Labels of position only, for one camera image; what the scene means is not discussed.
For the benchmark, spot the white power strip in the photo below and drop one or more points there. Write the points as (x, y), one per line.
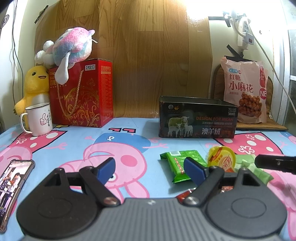
(247, 38)

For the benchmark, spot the red gift box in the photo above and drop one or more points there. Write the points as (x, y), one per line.
(86, 99)

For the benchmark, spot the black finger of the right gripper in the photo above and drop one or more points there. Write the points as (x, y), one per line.
(280, 163)

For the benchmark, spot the pink blue plush toy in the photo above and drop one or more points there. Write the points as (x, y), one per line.
(73, 46)

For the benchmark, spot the yellow lidded jelly cup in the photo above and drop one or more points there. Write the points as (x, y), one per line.
(223, 157)

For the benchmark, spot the red snack packet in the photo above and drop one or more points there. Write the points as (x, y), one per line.
(193, 193)

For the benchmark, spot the pink twisted-dough snack bag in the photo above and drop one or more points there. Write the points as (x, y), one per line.
(243, 75)

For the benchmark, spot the black metal tin box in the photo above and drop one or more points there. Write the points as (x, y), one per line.
(191, 117)

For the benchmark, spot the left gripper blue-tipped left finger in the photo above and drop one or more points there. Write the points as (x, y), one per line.
(94, 180)

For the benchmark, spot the smartphone with lit screen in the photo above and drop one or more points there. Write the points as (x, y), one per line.
(12, 181)

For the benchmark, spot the cartoon pig bed sheet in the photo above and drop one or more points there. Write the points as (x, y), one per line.
(53, 206)

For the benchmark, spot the light green snack packet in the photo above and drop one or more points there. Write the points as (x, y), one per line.
(248, 161)

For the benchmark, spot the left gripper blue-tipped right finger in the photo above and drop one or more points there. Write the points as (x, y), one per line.
(206, 179)

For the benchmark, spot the white enamel mug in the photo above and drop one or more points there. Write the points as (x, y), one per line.
(39, 119)

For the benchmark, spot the dark green snack packet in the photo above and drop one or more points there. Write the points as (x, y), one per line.
(176, 162)

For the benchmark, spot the yellow duck plush toy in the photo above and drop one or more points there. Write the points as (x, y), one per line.
(36, 89)

